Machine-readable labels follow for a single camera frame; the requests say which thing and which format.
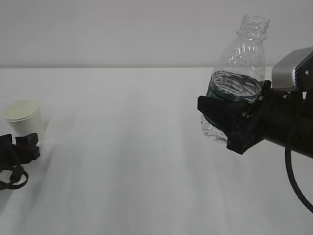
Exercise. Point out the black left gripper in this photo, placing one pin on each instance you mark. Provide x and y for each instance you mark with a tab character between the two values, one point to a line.
23	151

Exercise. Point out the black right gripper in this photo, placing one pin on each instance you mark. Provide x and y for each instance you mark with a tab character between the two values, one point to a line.
239	124

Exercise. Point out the white paper cup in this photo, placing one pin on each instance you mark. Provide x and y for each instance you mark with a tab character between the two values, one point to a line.
24	116

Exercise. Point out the clear water bottle green label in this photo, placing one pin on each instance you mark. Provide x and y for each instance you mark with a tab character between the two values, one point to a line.
240	71

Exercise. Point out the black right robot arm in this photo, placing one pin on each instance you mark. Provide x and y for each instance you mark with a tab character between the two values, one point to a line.
276	116

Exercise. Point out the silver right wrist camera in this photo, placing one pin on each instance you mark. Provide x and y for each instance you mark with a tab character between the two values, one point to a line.
294	72

